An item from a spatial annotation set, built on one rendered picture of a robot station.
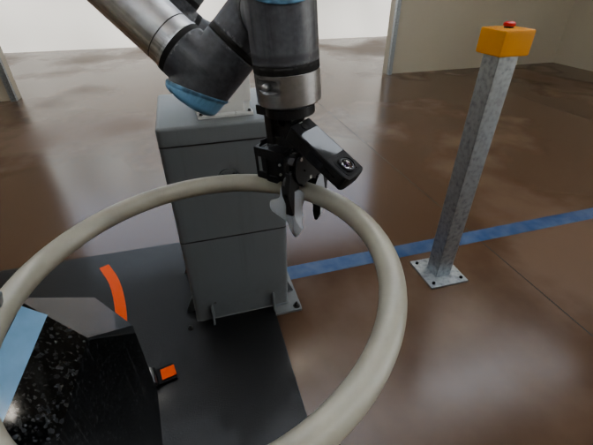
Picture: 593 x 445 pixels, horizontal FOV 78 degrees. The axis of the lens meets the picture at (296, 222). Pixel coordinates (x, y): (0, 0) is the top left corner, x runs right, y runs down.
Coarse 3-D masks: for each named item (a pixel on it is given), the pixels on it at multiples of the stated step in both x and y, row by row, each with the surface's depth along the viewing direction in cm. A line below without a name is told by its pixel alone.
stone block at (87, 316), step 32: (64, 320) 60; (96, 320) 72; (32, 352) 52; (64, 352) 55; (96, 352) 62; (128, 352) 80; (32, 384) 49; (64, 384) 52; (96, 384) 60; (128, 384) 77; (32, 416) 46; (64, 416) 49; (96, 416) 59; (128, 416) 74
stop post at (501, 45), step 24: (480, 48) 127; (504, 48) 118; (528, 48) 121; (480, 72) 131; (504, 72) 126; (480, 96) 132; (504, 96) 131; (480, 120) 134; (480, 144) 140; (456, 168) 151; (480, 168) 147; (456, 192) 153; (456, 216) 158; (456, 240) 167; (432, 264) 178; (432, 288) 172
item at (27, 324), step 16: (16, 320) 53; (32, 320) 55; (16, 336) 51; (32, 336) 53; (0, 352) 49; (16, 352) 50; (0, 368) 47; (16, 368) 49; (0, 384) 46; (16, 384) 47; (0, 400) 45; (0, 416) 44
